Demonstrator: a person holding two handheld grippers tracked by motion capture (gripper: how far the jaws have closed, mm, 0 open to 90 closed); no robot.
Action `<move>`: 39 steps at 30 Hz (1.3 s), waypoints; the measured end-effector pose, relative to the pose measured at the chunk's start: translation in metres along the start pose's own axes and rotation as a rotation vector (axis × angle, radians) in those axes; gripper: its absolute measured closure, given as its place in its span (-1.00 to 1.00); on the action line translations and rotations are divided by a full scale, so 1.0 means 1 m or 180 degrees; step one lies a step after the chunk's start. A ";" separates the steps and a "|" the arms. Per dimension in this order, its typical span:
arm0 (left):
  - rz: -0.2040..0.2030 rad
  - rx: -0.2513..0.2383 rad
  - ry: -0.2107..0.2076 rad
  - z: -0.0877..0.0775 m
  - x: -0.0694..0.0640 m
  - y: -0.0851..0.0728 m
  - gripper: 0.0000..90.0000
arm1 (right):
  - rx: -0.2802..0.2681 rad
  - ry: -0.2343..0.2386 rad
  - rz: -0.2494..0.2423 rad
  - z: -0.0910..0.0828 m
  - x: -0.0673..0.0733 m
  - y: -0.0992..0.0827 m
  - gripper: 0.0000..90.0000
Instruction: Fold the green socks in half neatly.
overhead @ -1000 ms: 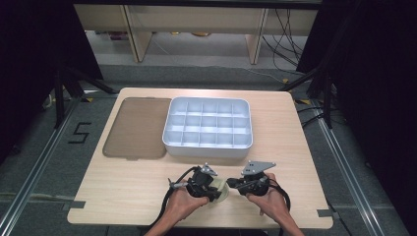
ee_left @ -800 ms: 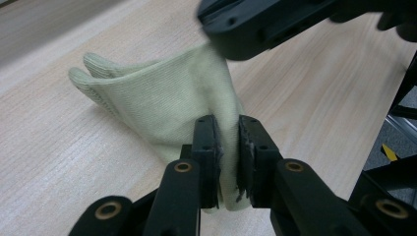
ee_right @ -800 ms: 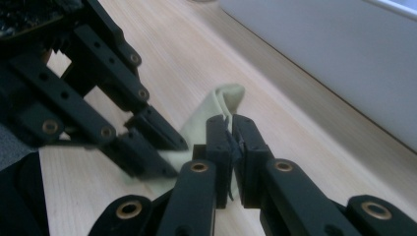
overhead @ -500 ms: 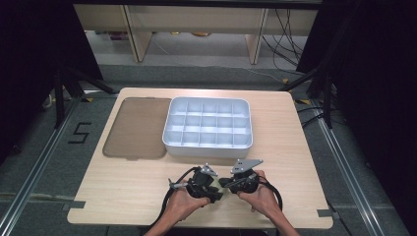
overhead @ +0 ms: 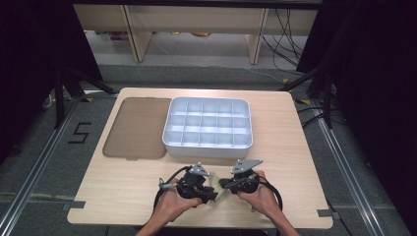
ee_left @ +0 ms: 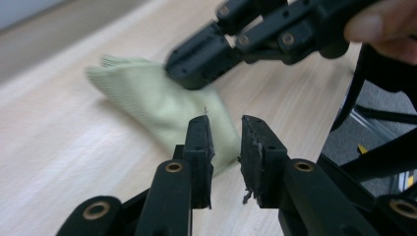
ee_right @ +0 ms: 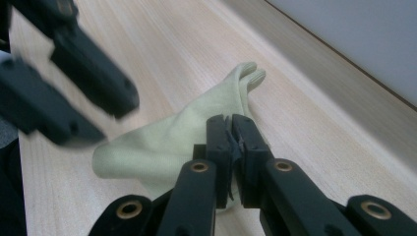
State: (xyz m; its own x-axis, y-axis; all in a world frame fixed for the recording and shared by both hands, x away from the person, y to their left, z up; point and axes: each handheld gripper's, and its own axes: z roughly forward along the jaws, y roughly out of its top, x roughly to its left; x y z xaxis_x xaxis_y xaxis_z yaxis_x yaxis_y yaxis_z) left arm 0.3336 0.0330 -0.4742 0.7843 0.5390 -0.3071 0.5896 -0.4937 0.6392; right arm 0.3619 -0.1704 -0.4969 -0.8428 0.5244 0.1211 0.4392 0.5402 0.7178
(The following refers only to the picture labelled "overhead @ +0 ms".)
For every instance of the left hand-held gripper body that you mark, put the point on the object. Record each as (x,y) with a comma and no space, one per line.
(191,183)

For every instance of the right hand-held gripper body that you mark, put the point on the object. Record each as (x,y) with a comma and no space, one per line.
(245,182)

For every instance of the light green sock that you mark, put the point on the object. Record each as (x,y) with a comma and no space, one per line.
(220,191)

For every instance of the person's right hand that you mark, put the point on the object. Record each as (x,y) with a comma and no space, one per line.
(259,200)

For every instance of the person's left hand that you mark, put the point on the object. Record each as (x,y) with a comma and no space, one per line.
(173,203)

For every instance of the white divided storage box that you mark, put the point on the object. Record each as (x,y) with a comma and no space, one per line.
(208,126)

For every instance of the brown translucent box lid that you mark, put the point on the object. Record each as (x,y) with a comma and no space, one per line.
(137,128)

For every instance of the grey tape piece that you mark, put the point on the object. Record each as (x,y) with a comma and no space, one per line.
(74,205)
(325,213)

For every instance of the yellow tape piece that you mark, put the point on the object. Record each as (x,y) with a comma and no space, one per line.
(303,102)
(87,99)

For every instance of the black metal stand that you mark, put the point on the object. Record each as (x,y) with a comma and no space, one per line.
(59,98)
(327,98)

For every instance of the black curtain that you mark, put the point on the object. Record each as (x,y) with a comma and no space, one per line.
(36,59)
(377,82)

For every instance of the aluminium floor rail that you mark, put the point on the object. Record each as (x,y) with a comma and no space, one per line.
(36,170)
(341,164)

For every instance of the light wooden desk frame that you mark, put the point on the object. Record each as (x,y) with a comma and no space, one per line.
(196,19)

